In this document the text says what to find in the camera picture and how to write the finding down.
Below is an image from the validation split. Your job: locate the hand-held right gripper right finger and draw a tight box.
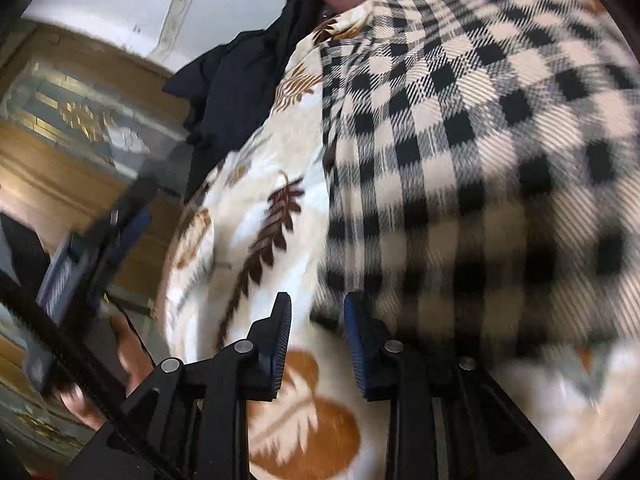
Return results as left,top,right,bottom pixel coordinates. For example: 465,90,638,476
343,291,576,480

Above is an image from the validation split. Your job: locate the wooden cabinet with glass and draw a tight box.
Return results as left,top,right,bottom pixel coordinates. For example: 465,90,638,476
0,20,197,480

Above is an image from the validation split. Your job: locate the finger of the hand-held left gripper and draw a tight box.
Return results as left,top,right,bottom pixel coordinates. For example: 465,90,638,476
92,176,162,261

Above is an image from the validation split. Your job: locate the black and cream checkered shirt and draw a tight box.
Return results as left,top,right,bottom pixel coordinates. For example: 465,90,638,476
309,0,640,366

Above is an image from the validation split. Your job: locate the leaf printed cream blanket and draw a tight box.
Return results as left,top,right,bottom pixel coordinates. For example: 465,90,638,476
154,0,640,480

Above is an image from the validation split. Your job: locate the black cable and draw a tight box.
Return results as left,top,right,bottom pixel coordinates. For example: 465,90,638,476
0,274,187,480

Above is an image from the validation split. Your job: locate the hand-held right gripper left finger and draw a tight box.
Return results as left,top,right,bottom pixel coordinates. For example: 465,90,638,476
62,291,293,480

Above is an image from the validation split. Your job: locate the person's left hand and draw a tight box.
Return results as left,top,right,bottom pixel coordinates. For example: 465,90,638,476
59,314,157,432

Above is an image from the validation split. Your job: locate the black clothing pile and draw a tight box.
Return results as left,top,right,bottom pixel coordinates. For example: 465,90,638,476
162,0,327,206

